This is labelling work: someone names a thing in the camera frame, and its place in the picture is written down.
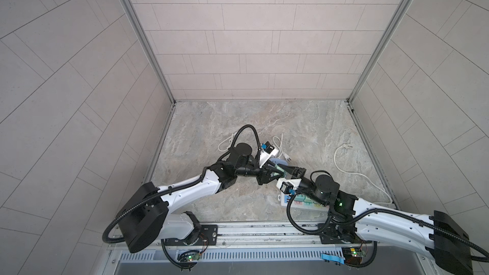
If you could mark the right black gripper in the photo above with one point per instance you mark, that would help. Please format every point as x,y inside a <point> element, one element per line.
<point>293,172</point>

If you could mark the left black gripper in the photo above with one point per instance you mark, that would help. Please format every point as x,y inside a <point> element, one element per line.
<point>263,174</point>

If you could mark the white multicolour power strip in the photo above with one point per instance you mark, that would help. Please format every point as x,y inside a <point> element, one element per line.
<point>301,202</point>

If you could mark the green charger plug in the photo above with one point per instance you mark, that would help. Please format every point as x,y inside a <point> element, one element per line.
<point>279,168</point>

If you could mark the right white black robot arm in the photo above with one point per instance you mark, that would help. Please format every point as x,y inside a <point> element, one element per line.
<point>351,219</point>

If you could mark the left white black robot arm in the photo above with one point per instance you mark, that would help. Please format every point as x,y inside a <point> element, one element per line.
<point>149,215</point>

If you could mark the blue square socket cube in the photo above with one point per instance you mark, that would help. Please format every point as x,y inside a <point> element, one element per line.
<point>277,160</point>

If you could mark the right circuit board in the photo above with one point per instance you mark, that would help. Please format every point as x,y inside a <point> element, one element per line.
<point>355,256</point>

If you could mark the circuit board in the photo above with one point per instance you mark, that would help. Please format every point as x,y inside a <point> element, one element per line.
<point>355,256</point>
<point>190,256</point>

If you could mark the left circuit board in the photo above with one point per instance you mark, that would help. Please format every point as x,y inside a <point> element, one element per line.
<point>190,256</point>

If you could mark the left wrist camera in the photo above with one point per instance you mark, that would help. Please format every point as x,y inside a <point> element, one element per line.
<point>267,151</point>

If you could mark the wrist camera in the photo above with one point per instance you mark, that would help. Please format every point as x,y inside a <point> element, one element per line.
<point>289,187</point>
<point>267,151</point>

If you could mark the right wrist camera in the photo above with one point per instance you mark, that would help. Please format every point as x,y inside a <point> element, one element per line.
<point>289,187</point>

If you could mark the aluminium mounting rail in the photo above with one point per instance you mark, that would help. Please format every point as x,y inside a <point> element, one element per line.
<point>267,233</point>

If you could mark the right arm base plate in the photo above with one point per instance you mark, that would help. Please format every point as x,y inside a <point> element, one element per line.
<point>337,234</point>

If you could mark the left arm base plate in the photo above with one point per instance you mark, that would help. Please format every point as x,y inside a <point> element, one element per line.
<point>206,236</point>

